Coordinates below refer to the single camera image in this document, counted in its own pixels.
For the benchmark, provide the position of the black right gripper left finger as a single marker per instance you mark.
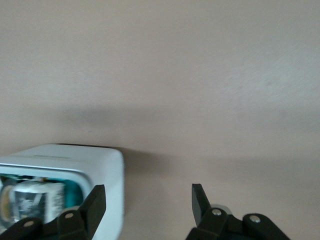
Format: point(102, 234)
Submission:
point(85, 215)

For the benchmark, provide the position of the teal packet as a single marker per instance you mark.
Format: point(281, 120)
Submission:
point(73, 195)

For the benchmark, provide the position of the white square lidded bin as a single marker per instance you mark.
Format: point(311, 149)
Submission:
point(100, 165)

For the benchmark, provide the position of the black silver wrapper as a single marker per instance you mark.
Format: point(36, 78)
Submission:
point(37, 200)

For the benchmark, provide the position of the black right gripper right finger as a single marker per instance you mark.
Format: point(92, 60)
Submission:
point(215, 225)

